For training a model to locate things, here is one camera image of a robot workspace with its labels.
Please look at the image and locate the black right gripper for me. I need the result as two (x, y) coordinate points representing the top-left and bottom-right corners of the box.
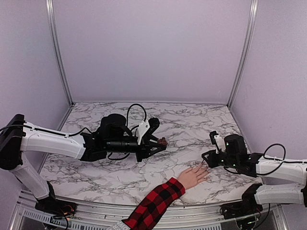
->
(202, 149), (239, 169)

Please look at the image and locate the red glitter nail polish bottle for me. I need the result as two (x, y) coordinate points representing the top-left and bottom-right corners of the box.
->
(157, 137), (167, 146)

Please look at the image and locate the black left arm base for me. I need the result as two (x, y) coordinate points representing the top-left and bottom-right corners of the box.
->
(35, 182), (77, 218)

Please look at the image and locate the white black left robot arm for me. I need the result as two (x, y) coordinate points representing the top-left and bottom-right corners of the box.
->
(0, 114), (167, 213)

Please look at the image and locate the red black plaid sleeve forearm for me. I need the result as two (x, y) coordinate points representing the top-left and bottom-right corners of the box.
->
(122, 178), (185, 230)

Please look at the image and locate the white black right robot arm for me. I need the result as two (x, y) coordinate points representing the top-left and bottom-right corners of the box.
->
(201, 131), (307, 215)

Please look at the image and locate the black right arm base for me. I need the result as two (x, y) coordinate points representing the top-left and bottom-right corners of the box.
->
(220, 183), (263, 219)

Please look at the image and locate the person's bare hand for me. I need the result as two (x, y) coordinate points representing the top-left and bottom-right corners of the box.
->
(177, 164), (209, 190)

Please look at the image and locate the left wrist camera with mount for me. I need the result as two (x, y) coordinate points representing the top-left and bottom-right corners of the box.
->
(136, 117), (160, 145)

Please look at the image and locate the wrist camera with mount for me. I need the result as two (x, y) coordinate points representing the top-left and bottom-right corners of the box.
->
(209, 131), (226, 154)
(136, 117), (160, 145)

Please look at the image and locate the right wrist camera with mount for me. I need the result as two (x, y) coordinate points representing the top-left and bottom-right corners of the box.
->
(209, 131), (226, 154)

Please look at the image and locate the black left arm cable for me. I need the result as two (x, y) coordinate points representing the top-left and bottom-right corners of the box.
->
(106, 103), (147, 161)

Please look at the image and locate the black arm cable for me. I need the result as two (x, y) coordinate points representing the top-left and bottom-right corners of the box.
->
(106, 103), (147, 161)
(223, 143), (286, 177)

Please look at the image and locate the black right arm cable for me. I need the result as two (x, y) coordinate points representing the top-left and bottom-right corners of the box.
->
(223, 143), (286, 177)

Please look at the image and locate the aluminium right rear frame post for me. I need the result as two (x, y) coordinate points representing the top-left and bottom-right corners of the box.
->
(227, 0), (259, 111)

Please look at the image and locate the aluminium frame post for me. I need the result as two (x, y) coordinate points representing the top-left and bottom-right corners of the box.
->
(46, 0), (74, 107)
(227, 0), (259, 111)

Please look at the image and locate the aluminium left rear frame post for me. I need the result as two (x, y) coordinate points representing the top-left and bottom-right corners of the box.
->
(46, 0), (74, 107)

